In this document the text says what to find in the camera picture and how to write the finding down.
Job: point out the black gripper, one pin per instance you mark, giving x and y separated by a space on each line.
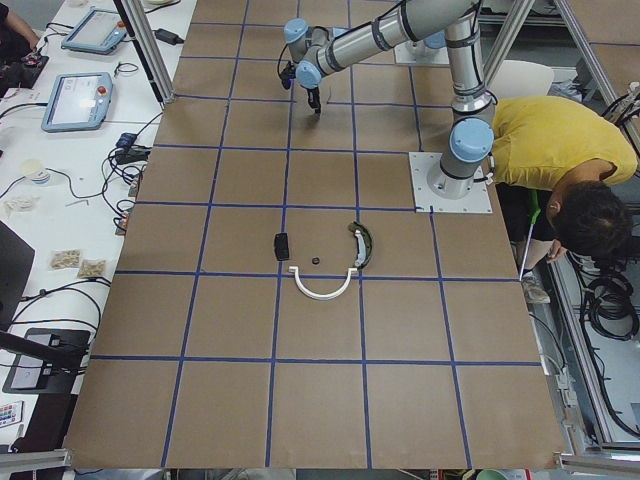
311 95

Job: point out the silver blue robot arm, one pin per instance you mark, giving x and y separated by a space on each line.
471 136
317 52

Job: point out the black plastic clip part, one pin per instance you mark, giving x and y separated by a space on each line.
281 246

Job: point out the olive curved brake shoe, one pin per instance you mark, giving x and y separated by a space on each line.
364 244

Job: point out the white curved plastic part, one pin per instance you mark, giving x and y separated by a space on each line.
322 289

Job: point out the black power adapter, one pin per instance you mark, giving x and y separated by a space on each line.
168 37

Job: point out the far blue teach pendant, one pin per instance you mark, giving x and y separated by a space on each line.
100 32

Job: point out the blue teach pendant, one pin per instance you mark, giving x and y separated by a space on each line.
100 32
78 102

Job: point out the near blue teach pendant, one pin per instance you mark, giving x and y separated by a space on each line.
78 102

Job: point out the person in yellow shirt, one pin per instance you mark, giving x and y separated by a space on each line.
572 157

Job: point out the black tablet stand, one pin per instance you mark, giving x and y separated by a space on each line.
47 361

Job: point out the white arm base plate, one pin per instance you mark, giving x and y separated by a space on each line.
435 192

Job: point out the aluminium frame post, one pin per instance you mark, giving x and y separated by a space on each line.
139 30

